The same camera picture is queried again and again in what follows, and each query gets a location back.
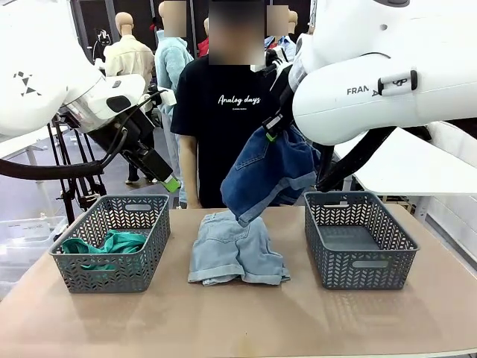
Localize mannequin in light blue fleece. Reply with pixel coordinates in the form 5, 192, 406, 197
154, 0, 195, 205

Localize mannequin in cream jacket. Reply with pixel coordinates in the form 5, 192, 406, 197
103, 11, 156, 87

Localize person's right forearm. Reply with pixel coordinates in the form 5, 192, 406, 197
178, 134, 203, 209

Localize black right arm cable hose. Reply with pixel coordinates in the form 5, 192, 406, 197
315, 125, 433, 193

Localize grey plastic lattice basket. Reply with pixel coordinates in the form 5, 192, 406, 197
48, 193, 171, 294
303, 190, 420, 291

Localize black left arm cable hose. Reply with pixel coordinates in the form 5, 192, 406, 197
0, 89, 167, 182

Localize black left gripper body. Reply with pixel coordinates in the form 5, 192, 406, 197
122, 146, 175, 185

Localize clear plastic storage bin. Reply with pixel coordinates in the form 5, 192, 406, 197
0, 215, 69, 299

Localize black camera tripod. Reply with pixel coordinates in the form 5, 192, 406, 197
46, 115, 108, 225

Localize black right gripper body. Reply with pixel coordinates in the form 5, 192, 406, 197
270, 62, 300, 126

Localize dark blue denim shorts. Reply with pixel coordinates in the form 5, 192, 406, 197
220, 125, 321, 227

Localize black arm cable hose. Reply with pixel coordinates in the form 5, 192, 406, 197
315, 125, 433, 193
0, 89, 167, 182

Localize person's black t-shirt torso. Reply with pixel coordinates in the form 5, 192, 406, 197
170, 55, 299, 209

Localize small white table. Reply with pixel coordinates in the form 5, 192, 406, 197
0, 125, 70, 212

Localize light blue denim shorts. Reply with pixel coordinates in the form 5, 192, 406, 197
187, 210, 291, 286

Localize teal top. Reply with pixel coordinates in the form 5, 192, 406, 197
61, 229, 148, 271

